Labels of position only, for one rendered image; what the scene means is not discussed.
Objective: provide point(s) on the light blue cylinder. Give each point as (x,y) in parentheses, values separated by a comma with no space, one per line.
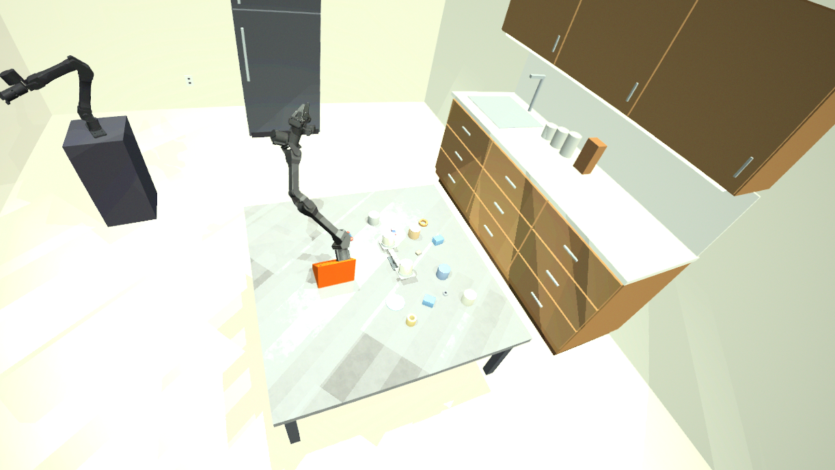
(443,271)

